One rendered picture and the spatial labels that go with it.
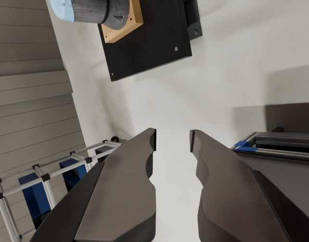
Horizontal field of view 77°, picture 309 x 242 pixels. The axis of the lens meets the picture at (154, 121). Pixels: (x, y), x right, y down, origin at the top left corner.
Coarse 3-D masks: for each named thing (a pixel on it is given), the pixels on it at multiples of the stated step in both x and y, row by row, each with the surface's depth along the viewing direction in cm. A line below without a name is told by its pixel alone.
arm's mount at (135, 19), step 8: (136, 0) 82; (136, 8) 82; (128, 16) 84; (136, 16) 82; (128, 24) 85; (136, 24) 84; (104, 32) 100; (112, 32) 95; (120, 32) 90; (128, 32) 92; (112, 40) 100
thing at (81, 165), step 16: (96, 144) 185; (112, 144) 177; (80, 160) 151; (32, 176) 141; (48, 176) 125; (64, 176) 164; (80, 176) 143; (0, 192) 115; (32, 192) 149; (48, 192) 126; (0, 208) 110; (32, 208) 136; (48, 208) 130; (16, 240) 115
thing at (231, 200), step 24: (192, 144) 13; (216, 144) 11; (216, 168) 9; (240, 168) 9; (216, 192) 8; (240, 192) 8; (216, 216) 7; (240, 216) 7; (264, 216) 7; (216, 240) 7; (240, 240) 6; (264, 240) 6; (288, 240) 6
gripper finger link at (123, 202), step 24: (144, 144) 11; (120, 168) 9; (144, 168) 9; (96, 192) 8; (120, 192) 8; (144, 192) 8; (96, 216) 7; (120, 216) 7; (144, 216) 7; (96, 240) 6; (120, 240) 6; (144, 240) 7
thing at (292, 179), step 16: (240, 144) 71; (256, 144) 76; (272, 144) 71; (288, 144) 67; (304, 144) 64; (256, 160) 59; (272, 160) 55; (288, 160) 53; (304, 160) 52; (272, 176) 56; (288, 176) 53; (304, 176) 50; (288, 192) 54; (304, 192) 51; (304, 208) 52
